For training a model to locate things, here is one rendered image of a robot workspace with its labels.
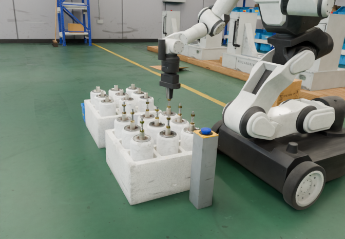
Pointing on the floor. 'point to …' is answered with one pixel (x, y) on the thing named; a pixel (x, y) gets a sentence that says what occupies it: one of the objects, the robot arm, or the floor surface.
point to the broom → (55, 20)
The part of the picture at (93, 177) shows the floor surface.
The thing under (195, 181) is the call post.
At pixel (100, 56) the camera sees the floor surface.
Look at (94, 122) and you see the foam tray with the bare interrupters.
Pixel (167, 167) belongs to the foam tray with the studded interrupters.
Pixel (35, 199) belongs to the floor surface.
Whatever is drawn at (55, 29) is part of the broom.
